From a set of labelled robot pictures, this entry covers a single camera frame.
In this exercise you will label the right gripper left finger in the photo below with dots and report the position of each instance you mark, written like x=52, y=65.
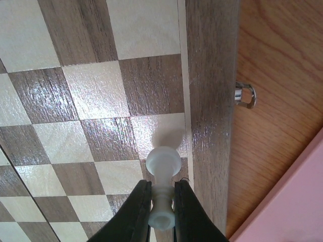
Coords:
x=130, y=223

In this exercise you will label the white queen chess piece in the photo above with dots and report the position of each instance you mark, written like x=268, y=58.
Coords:
x=163, y=163

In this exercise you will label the pink rubber tray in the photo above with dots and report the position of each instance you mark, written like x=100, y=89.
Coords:
x=292, y=210

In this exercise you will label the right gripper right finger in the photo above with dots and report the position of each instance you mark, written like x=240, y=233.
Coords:
x=191, y=221

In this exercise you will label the metal board clasp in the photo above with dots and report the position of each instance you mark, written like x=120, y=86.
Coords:
x=245, y=95

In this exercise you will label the wooden folding chess board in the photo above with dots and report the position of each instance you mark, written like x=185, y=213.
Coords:
x=89, y=88

